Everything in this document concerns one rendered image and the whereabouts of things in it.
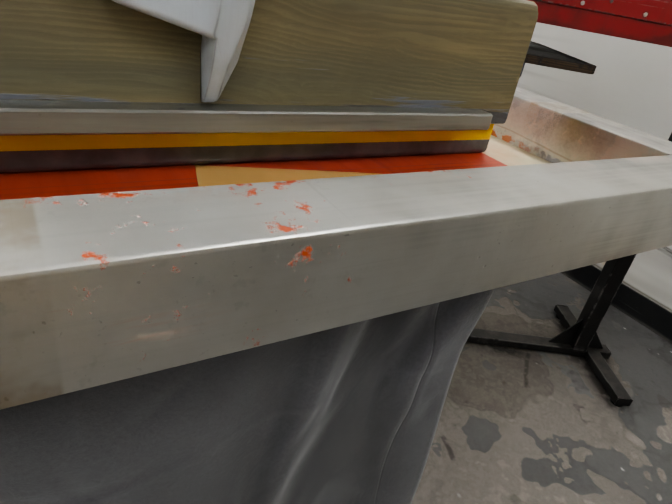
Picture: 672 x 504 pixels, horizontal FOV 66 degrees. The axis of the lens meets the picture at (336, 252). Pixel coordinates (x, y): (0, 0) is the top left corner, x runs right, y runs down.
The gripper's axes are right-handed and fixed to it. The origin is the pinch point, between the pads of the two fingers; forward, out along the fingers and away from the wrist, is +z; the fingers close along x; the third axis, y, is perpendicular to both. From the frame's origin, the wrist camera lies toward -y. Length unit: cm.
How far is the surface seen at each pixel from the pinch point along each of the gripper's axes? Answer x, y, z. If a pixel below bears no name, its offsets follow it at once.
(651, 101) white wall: -80, -199, 22
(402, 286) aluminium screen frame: 14.1, -2.1, 4.2
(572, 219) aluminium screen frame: 14.1, -10.7, 2.7
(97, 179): 1.4, 5.5, 5.0
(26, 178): 0.9, 8.3, 5.0
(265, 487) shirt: 3.8, -3.9, 29.2
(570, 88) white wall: -115, -199, 26
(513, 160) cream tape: 2.0, -21.7, 5.3
